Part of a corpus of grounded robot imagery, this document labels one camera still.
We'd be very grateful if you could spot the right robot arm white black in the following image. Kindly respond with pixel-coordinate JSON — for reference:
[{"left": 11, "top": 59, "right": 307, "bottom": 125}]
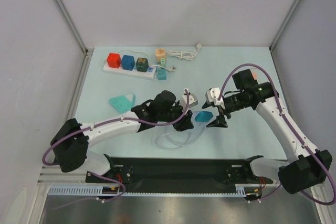
[{"left": 203, "top": 69, "right": 332, "bottom": 194}]

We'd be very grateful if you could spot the teal small adapter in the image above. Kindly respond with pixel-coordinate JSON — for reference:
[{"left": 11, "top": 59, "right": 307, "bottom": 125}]
[{"left": 157, "top": 68, "right": 167, "bottom": 81}]

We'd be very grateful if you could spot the orange cube adapter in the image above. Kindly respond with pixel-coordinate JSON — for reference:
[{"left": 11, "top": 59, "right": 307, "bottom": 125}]
[{"left": 155, "top": 48, "right": 166, "bottom": 63}]

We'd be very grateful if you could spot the red cube adapter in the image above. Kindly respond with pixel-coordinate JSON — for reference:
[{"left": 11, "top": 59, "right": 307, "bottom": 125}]
[{"left": 107, "top": 52, "right": 121, "bottom": 69}]

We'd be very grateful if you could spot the round light blue socket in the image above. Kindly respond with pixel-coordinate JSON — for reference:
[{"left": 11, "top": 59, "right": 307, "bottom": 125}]
[{"left": 154, "top": 111, "right": 209, "bottom": 151}]

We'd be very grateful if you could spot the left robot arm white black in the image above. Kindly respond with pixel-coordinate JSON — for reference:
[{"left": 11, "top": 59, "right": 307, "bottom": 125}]
[{"left": 43, "top": 90, "right": 198, "bottom": 182}]

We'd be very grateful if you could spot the blue cube adapter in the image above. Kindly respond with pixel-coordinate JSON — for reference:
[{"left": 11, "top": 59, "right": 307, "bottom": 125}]
[{"left": 121, "top": 55, "right": 135, "bottom": 71}]

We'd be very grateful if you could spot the aluminium frame rail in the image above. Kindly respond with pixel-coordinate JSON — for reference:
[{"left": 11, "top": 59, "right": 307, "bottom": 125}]
[{"left": 52, "top": 0, "right": 93, "bottom": 56}]

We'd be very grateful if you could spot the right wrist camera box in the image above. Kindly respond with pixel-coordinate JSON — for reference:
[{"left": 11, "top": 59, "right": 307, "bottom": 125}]
[{"left": 202, "top": 88, "right": 225, "bottom": 109}]

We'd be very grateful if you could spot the white power strip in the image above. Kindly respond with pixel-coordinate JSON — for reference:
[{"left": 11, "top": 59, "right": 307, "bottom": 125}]
[{"left": 103, "top": 62, "right": 156, "bottom": 80}]

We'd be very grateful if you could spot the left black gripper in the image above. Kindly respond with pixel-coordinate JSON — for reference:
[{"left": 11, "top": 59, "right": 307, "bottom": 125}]
[{"left": 157, "top": 101, "right": 193, "bottom": 132}]

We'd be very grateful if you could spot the blue square adapter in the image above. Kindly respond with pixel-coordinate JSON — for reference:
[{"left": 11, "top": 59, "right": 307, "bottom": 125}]
[{"left": 195, "top": 111, "right": 213, "bottom": 123}]

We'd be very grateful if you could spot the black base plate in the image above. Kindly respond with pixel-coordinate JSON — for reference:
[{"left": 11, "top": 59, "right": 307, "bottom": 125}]
[{"left": 85, "top": 156, "right": 273, "bottom": 194}]

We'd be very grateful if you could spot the white coiled cable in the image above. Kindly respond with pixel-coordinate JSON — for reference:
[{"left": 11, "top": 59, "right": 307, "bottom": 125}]
[{"left": 166, "top": 42, "right": 202, "bottom": 61}]

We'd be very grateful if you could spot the teal triangular power strip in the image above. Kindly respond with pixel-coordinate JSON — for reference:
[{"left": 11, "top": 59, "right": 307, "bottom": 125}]
[{"left": 109, "top": 93, "right": 136, "bottom": 114}]

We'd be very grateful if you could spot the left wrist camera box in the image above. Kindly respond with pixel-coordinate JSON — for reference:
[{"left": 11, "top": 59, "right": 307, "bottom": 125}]
[{"left": 180, "top": 88, "right": 198, "bottom": 108}]

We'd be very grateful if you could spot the light green small adapter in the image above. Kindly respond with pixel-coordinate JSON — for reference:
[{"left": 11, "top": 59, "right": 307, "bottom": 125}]
[{"left": 160, "top": 57, "right": 166, "bottom": 67}]

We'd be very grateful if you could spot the dark green cube adapter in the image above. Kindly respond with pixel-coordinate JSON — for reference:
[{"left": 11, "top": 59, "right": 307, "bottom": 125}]
[{"left": 135, "top": 57, "right": 149, "bottom": 72}]

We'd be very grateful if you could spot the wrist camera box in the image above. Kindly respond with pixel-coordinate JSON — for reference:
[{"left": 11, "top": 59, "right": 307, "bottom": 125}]
[
  {"left": 202, "top": 88, "right": 225, "bottom": 109},
  {"left": 180, "top": 88, "right": 198, "bottom": 108}
]

